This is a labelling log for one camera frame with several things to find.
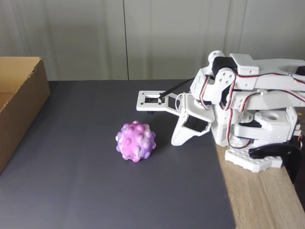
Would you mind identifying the pink purple bumpy ball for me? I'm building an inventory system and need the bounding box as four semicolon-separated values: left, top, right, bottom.
115;120;157;163

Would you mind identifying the brown cardboard box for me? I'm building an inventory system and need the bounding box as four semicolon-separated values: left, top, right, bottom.
0;56;51;175

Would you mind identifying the black table clamp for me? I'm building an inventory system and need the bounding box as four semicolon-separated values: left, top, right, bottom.
248;143;303;184

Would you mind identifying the dark grey table mat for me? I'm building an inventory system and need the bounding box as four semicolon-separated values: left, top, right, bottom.
0;80;236;229

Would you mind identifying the black camera cable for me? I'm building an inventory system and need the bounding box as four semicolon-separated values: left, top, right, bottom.
159;79;197;99

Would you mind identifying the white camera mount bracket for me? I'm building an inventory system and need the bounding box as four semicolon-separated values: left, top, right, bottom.
136;90;189;115

